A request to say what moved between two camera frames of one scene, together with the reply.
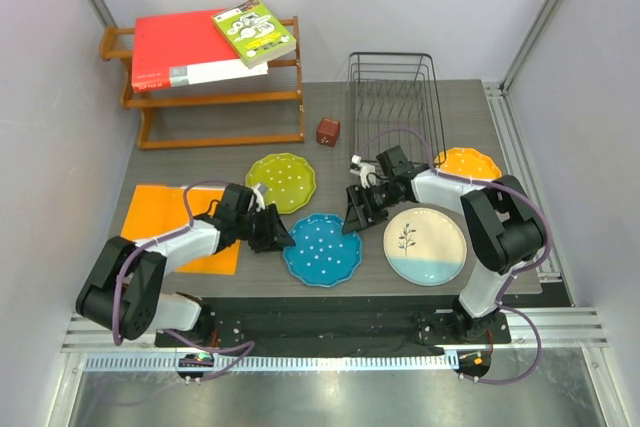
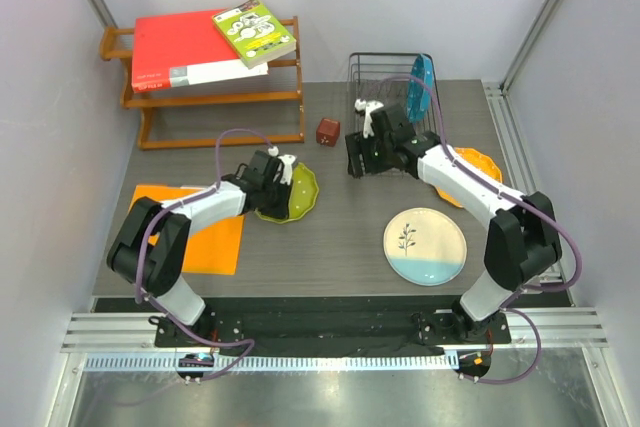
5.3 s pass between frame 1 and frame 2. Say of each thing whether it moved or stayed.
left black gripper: moved
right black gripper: moved
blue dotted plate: moved
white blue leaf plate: stayed
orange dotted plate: stayed
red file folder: stayed
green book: stayed
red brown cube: stayed
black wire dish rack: stayed
